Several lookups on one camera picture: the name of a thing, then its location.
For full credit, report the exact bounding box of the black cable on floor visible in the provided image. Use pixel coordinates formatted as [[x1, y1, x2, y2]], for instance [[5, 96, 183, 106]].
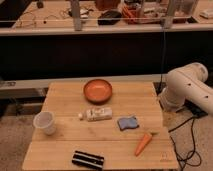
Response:
[[168, 114, 203, 171]]

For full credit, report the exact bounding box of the orange ceramic bowl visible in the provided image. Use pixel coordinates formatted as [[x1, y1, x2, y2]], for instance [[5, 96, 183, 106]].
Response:
[[83, 79, 112, 103]]

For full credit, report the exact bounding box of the wooden workbench shelf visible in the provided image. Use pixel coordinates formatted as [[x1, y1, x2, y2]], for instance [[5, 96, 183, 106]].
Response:
[[0, 0, 213, 36]]

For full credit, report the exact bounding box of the blue sponge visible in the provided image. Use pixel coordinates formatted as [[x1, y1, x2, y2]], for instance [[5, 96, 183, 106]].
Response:
[[117, 116, 139, 131]]

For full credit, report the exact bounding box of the white plastic bottle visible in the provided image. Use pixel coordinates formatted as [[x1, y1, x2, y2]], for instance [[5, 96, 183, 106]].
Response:
[[78, 107, 113, 122]]

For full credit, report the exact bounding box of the black white striped block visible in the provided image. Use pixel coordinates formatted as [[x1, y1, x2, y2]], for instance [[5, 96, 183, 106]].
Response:
[[72, 151, 105, 170]]

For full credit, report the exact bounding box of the red tool on bench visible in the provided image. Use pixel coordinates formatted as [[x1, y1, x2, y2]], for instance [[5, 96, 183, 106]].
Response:
[[122, 6, 144, 24]]

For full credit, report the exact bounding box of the metal frame post right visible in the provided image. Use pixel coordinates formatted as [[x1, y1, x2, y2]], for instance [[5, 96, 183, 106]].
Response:
[[163, 0, 177, 29]]

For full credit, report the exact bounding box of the metal frame post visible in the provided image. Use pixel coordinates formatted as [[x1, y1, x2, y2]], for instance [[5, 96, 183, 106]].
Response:
[[70, 0, 82, 31], [163, 0, 177, 29]]

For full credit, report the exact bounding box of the black object on bench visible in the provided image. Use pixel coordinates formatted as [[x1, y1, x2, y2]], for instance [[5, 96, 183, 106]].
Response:
[[98, 10, 122, 25]]

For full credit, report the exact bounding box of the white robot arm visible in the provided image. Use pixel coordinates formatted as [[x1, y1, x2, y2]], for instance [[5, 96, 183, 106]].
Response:
[[159, 62, 213, 116]]

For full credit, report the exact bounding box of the white plastic cup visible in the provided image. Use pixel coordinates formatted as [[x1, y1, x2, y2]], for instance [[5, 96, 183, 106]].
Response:
[[33, 111, 56, 135]]

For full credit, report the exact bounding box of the metal frame post left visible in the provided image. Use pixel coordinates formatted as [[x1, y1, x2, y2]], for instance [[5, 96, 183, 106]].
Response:
[[70, 0, 82, 31]]

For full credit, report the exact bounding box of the orange toy carrot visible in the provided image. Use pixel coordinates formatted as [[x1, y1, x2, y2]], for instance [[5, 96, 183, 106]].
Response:
[[134, 132, 155, 156]]

